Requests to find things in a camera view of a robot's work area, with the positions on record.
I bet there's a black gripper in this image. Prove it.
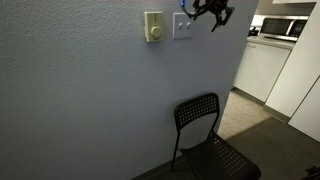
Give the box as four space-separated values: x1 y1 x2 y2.
193 0 235 32

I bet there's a white kitchen cabinet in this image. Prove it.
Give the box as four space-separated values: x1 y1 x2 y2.
234 37 295 102

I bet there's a silver microwave oven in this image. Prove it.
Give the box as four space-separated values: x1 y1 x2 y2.
260 16 309 42

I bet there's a black perforated metal chair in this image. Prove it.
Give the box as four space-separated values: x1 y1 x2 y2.
171 92 262 180

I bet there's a white double light switch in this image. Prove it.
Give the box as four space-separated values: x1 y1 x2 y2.
173 12 192 40

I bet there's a blue cable on gripper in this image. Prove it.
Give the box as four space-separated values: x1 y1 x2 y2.
178 0 198 19

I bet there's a beige wall thermostat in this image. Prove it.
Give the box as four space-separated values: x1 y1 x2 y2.
144 11 164 43

